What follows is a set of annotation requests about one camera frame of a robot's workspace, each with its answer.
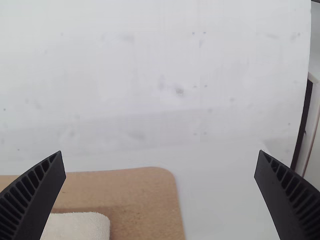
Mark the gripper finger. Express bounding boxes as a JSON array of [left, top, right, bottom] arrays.
[[254, 149, 320, 240], [0, 150, 67, 240]]

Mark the pale towel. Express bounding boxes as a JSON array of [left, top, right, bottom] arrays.
[[39, 211, 111, 240]]

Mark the cork mat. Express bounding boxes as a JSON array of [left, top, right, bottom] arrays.
[[0, 166, 187, 240]]

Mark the white backdrop board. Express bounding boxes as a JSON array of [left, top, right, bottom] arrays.
[[0, 0, 313, 156]]

